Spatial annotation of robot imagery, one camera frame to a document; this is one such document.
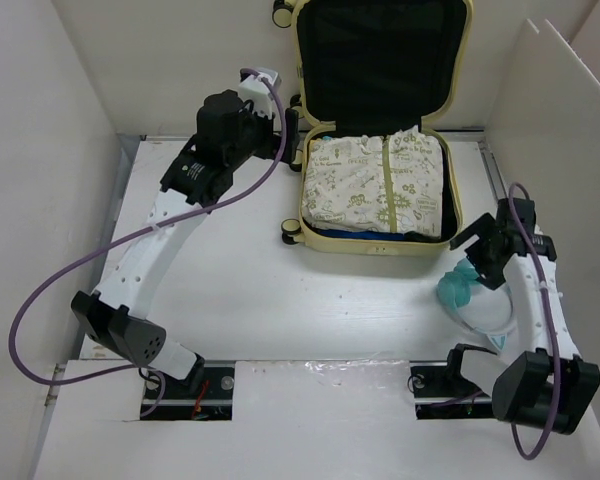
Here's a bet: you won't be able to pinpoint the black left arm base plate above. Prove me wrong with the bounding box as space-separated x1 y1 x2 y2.
139 361 236 422

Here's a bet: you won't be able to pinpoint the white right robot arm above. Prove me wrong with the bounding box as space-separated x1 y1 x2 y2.
436 198 600 435

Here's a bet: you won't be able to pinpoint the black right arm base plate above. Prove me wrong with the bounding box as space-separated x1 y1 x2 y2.
407 343 508 420

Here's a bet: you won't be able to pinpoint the cream printed zip jacket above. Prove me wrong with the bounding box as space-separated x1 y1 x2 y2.
301 127 444 238

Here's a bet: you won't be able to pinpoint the yellow suitcase with black lining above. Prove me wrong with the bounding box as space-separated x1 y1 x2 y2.
281 1 474 256

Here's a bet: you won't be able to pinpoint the turquoise shirt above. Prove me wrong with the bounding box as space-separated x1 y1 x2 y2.
403 232 442 244

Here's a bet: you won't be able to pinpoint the teal and white headphones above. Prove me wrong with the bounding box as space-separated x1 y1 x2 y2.
436 259 516 353

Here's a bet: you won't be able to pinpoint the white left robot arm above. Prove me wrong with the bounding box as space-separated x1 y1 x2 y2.
71 87 299 397

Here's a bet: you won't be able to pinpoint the royal blue printed shirt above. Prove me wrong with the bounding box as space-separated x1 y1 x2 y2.
316 229 406 242

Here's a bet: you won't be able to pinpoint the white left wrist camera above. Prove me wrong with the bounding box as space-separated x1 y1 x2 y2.
237 68 281 120

